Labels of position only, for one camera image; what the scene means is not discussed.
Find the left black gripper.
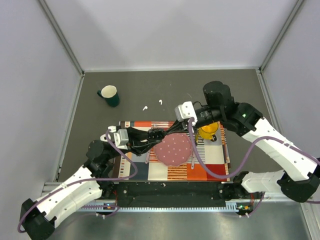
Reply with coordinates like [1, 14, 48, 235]
[105, 126, 162, 160]

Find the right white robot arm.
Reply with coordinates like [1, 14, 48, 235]
[166, 81, 320, 203]

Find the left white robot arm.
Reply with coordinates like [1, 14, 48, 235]
[17, 126, 167, 240]

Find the pink dotted plate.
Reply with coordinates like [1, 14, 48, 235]
[153, 133, 193, 167]

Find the yellow transparent mug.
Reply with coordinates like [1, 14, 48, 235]
[198, 122, 219, 142]

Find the colourful patchwork placemat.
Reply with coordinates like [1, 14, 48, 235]
[111, 121, 230, 182]

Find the dark green mug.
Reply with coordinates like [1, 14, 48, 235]
[97, 85, 120, 108]

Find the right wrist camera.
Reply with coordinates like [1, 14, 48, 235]
[174, 101, 196, 122]

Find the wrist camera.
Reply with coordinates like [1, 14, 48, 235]
[107, 125, 129, 151]
[174, 101, 196, 122]

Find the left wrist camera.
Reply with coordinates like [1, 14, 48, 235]
[107, 125, 129, 151]

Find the pink handled fork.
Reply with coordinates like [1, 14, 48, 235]
[145, 151, 150, 164]

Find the pink handled knife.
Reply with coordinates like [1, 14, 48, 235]
[191, 131, 199, 170]

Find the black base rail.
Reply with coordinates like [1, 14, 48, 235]
[81, 175, 317, 209]

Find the right aluminium frame post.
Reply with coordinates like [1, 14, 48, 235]
[258, 0, 306, 75]

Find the aluminium frame post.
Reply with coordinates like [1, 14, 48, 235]
[258, 0, 306, 75]
[37, 0, 85, 76]

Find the left aluminium frame post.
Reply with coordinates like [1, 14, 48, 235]
[37, 0, 85, 76]

